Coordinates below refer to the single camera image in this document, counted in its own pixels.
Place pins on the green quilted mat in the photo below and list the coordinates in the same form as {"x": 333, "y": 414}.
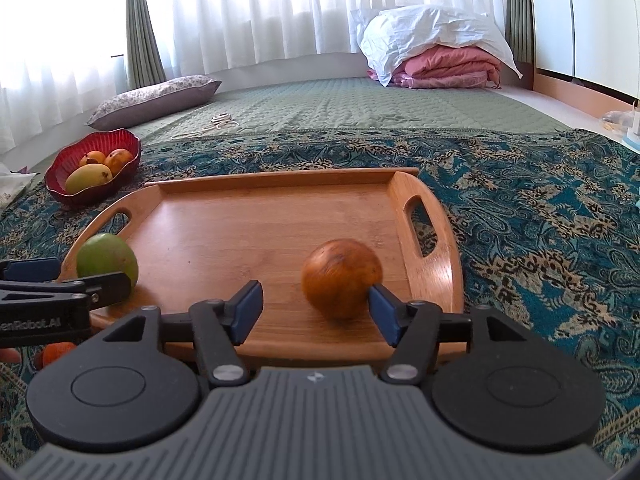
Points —
{"x": 348, "y": 105}

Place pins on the green drape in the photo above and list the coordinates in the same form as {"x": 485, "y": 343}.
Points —
{"x": 520, "y": 30}
{"x": 144, "y": 66}

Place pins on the small mandarin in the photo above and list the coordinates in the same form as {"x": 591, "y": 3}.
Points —
{"x": 10, "y": 356}
{"x": 52, "y": 352}

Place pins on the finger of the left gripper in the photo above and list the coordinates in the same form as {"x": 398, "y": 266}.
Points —
{"x": 98, "y": 291}
{"x": 31, "y": 270}

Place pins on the small mandarin front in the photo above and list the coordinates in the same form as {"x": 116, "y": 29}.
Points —
{"x": 52, "y": 352}

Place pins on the floral grey pillow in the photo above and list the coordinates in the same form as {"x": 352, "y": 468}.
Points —
{"x": 135, "y": 107}

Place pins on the green apple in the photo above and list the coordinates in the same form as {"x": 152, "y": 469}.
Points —
{"x": 106, "y": 253}

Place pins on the green drape left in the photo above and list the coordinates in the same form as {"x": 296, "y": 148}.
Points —
{"x": 144, "y": 66}

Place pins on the white duvet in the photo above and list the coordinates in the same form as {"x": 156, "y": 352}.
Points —
{"x": 387, "y": 38}

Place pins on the large brownish orange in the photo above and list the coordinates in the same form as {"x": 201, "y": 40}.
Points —
{"x": 336, "y": 278}

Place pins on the small mandarin back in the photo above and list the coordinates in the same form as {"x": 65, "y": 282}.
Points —
{"x": 10, "y": 356}

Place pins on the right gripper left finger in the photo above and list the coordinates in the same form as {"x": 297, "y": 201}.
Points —
{"x": 218, "y": 327}

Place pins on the reddish orange fruit in bowl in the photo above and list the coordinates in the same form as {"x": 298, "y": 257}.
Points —
{"x": 117, "y": 160}

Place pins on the white sheer curtain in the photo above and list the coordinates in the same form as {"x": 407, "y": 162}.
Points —
{"x": 62, "y": 58}

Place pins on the yellow mango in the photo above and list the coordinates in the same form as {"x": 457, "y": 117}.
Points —
{"x": 88, "y": 176}

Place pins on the wooden serving tray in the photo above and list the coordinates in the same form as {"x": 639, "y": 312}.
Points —
{"x": 204, "y": 238}

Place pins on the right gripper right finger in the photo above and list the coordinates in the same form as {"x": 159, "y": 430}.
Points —
{"x": 411, "y": 329}

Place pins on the pink folded blanket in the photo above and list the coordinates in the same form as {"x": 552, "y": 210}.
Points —
{"x": 449, "y": 68}

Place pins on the red fruit bowl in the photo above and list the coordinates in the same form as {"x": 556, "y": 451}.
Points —
{"x": 66, "y": 162}

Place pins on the green drape right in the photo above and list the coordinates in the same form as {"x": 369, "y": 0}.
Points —
{"x": 520, "y": 30}

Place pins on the white charger with cable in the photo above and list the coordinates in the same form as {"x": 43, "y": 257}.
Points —
{"x": 626, "y": 122}

